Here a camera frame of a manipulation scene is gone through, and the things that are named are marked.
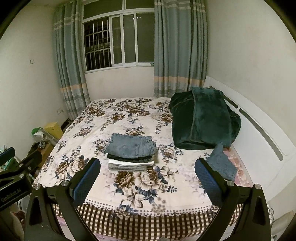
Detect pink pillow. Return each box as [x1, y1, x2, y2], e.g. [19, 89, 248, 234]
[223, 146, 253, 187]

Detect light blue denim shorts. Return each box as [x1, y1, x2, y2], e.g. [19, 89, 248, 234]
[105, 133, 156, 159]

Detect white bed headboard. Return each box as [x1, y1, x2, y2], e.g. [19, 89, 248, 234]
[205, 76, 295, 201]

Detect dark folded jeans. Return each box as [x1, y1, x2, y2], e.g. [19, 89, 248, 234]
[107, 154, 153, 163]

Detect green white plastic bag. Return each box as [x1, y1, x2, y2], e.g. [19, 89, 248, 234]
[31, 127, 47, 142]

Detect brown cardboard box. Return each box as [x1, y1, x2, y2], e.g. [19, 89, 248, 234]
[38, 143, 54, 168]

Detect teal curtain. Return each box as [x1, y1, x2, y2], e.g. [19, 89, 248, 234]
[154, 1, 208, 97]
[53, 1, 90, 121]

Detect left teal curtain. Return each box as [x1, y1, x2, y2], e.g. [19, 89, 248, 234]
[53, 1, 90, 121]

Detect window with metal bars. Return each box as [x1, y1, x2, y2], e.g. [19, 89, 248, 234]
[83, 0, 154, 71]

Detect dark green plush blanket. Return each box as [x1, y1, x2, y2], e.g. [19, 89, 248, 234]
[169, 87, 241, 150]

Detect grey folded garment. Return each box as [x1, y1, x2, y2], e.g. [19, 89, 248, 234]
[108, 164, 150, 172]

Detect floral bed sheet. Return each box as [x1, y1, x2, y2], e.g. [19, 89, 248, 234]
[35, 98, 218, 240]

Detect right teal curtain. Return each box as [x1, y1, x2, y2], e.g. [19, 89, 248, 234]
[154, 1, 208, 97]

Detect yellow cardboard box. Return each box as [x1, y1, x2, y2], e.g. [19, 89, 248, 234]
[44, 121, 63, 140]

